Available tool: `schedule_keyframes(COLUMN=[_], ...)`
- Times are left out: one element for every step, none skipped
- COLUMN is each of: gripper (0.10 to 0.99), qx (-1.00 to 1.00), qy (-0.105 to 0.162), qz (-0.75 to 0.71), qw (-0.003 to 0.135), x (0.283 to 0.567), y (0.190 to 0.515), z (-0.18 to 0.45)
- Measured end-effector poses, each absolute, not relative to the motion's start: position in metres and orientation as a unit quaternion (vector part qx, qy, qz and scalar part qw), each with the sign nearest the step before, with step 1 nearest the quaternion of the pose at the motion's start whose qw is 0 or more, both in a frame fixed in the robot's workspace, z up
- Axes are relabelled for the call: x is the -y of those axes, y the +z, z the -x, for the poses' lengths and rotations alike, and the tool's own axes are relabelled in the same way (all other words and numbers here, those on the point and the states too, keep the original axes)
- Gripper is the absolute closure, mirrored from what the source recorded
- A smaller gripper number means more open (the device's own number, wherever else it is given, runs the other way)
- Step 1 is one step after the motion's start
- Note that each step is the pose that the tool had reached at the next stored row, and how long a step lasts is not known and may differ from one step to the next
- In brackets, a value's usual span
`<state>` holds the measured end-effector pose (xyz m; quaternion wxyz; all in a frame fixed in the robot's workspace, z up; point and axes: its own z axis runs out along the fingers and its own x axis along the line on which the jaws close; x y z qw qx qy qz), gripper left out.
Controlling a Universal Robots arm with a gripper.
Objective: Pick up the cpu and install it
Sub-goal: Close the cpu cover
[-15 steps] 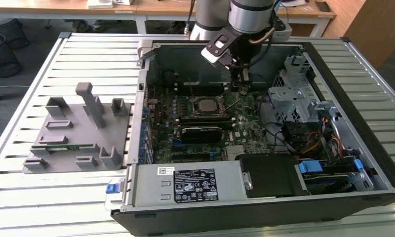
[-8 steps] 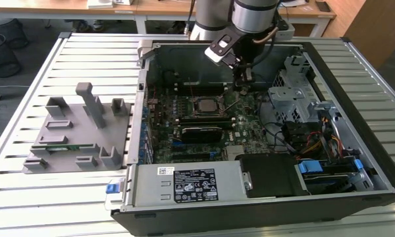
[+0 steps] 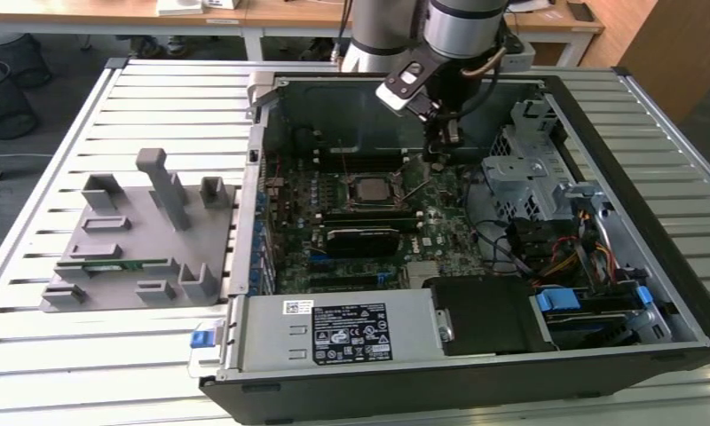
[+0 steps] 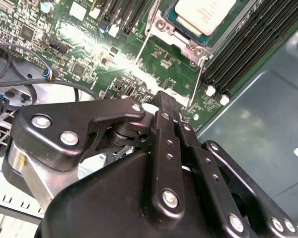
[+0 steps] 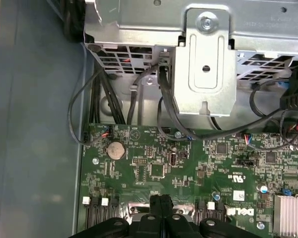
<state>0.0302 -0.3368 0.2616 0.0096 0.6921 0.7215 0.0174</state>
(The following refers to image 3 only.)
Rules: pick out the black RAM slot bank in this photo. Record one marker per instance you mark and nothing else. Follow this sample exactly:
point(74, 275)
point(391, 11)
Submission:
point(362, 156)
point(367, 219)

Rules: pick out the grey sneaker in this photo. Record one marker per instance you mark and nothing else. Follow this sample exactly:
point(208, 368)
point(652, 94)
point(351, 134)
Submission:
point(142, 46)
point(179, 46)

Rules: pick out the light wooden desk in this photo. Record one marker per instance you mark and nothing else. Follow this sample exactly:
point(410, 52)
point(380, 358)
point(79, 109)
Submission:
point(95, 18)
point(284, 20)

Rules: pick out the grey parts rack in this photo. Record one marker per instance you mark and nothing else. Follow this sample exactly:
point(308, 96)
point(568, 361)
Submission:
point(136, 248)

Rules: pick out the silver metal drive cage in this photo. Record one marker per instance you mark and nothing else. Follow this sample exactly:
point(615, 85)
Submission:
point(512, 175)

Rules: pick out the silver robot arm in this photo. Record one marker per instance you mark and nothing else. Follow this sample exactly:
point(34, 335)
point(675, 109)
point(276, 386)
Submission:
point(462, 26)

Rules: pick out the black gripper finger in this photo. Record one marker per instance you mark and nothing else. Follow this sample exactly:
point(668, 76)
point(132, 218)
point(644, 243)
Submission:
point(444, 133)

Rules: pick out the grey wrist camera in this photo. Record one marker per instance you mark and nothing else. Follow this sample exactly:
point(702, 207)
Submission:
point(522, 57)

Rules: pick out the brown wooden cabinet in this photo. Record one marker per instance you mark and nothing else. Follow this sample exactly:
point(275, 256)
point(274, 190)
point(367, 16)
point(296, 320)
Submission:
point(675, 53)

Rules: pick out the black PC case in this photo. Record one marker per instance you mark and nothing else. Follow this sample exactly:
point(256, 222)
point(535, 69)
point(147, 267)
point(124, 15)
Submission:
point(391, 399)

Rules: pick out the blue disk carrier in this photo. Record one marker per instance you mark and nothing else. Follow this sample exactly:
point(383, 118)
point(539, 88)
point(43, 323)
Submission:
point(556, 302)

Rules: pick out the blue plastic latch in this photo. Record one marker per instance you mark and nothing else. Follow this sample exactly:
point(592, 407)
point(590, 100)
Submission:
point(643, 296)

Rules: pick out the silver power supply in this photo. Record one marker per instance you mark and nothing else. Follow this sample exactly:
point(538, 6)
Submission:
point(260, 328)

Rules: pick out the small white device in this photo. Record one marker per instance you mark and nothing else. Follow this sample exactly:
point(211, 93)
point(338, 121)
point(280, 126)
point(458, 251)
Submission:
point(220, 3)

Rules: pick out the white box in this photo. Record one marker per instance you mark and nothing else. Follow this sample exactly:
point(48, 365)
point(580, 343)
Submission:
point(180, 6)

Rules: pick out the silver CPU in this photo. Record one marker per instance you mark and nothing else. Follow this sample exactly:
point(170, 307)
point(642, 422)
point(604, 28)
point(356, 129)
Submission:
point(374, 190)

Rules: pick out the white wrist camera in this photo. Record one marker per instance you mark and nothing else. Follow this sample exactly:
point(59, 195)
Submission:
point(394, 95)

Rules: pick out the black mesh waste basket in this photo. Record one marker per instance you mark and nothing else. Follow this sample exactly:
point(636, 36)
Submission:
point(3, 106)
point(18, 57)

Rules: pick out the green RAM stick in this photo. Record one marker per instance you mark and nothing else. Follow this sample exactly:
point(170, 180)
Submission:
point(131, 265)

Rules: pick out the black phone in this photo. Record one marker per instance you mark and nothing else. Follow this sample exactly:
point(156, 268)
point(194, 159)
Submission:
point(580, 11)

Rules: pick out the black plastic air shroud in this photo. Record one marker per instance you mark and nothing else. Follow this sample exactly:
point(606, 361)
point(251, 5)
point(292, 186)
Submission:
point(486, 315)

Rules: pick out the black expansion slot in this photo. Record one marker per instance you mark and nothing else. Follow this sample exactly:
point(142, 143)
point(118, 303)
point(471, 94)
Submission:
point(343, 282)

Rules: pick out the CPU socket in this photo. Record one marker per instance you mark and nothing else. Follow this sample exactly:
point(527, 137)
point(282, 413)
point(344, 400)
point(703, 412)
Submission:
point(350, 202)

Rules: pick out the green motherboard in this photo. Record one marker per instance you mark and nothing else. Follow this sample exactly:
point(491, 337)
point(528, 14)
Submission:
point(444, 222)

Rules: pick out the black graphics card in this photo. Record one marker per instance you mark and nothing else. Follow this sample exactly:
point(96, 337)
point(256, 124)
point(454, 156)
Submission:
point(362, 243)

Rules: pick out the silver chipset heatsink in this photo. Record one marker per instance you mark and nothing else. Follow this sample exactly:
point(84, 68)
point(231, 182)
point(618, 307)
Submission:
point(423, 271)

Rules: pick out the thin metal locking lever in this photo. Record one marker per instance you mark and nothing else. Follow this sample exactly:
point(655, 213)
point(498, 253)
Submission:
point(344, 164)
point(423, 186)

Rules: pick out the black disk drive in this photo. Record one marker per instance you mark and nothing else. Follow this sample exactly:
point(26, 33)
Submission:
point(590, 330)

